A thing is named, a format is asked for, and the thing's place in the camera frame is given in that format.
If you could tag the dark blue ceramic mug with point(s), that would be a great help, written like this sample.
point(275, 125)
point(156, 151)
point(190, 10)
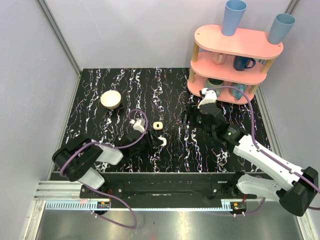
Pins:
point(241, 63)

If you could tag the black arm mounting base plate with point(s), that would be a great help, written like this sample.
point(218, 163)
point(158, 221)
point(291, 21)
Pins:
point(207, 185)

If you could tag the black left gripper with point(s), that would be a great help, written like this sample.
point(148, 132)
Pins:
point(152, 139)

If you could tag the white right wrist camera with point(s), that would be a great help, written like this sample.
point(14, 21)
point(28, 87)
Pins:
point(209, 96)

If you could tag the pink three-tier wooden shelf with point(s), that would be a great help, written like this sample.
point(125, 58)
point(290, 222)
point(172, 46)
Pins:
point(246, 43)

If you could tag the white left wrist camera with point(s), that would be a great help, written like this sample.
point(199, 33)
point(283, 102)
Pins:
point(138, 125)

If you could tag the pink ceramic mug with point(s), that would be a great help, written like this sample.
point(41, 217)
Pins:
point(219, 58)

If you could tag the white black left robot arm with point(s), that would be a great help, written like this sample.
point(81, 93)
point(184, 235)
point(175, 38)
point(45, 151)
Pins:
point(76, 159)

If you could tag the aluminium frame rail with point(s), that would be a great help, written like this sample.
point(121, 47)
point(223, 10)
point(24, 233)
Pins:
point(58, 35)

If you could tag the light blue ceramic mug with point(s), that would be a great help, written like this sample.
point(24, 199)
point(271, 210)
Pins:
point(236, 92)

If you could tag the teal ceramic mug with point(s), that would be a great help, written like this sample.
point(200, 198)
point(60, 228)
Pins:
point(213, 83)

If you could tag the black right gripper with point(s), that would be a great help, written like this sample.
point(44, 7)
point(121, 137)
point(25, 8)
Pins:
point(184, 119)

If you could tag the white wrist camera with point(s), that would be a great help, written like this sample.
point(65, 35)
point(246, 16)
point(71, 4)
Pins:
point(209, 96)
point(138, 125)

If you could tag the light blue plastic cup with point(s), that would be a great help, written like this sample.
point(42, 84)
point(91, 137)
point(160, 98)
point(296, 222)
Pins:
point(281, 26)
point(233, 13)

